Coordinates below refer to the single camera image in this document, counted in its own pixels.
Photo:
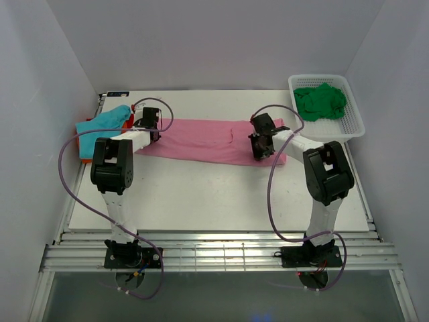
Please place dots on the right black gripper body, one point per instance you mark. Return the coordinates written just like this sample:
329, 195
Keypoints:
259, 152

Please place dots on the white plastic basket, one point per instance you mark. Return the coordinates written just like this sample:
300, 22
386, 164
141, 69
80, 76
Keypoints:
325, 130

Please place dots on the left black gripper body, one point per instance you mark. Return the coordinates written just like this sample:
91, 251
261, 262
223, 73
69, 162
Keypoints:
137, 124

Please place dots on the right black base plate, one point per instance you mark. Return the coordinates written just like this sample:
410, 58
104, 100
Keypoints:
309, 256

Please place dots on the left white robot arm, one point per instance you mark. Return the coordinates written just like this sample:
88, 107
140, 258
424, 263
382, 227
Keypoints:
112, 174

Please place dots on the pink t shirt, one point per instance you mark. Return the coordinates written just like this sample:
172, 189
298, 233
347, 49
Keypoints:
219, 142

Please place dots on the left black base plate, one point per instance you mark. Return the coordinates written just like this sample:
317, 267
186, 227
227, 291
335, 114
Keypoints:
151, 256

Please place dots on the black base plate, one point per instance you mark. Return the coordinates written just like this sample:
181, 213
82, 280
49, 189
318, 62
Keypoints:
309, 256
151, 256

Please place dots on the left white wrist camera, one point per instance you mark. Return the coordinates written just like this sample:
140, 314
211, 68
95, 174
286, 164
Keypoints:
137, 110

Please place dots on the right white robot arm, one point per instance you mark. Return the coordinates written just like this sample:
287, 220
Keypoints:
328, 180

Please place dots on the cyan folded t shirt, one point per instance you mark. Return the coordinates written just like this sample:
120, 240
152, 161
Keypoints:
113, 119

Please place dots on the green t shirt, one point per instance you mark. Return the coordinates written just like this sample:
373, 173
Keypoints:
322, 102

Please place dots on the dark label sticker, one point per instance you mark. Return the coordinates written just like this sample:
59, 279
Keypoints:
118, 94

